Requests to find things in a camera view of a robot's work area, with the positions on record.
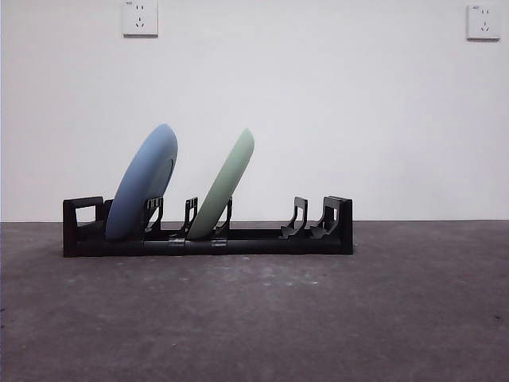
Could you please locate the blue round plate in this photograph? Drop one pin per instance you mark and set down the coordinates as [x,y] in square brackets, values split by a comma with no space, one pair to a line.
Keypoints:
[139,179]

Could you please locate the black plastic plate rack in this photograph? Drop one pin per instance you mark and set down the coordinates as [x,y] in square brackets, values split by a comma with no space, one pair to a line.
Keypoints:
[278,244]

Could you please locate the pale green round plate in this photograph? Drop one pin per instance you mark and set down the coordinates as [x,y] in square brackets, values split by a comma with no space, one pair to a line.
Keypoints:
[222,183]

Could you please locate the white wall socket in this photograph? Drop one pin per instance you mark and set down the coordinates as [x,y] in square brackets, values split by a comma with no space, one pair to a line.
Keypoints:
[140,28]
[483,24]

